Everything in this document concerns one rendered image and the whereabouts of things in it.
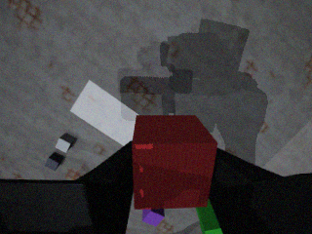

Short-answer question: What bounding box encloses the purple block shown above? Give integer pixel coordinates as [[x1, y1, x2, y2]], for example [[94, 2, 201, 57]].
[[142, 209, 165, 226]]

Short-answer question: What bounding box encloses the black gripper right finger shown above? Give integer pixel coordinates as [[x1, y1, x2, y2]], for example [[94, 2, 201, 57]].
[[209, 148, 312, 234]]

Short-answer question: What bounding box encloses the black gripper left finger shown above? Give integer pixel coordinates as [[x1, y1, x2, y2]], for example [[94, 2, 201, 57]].
[[0, 140, 134, 234]]

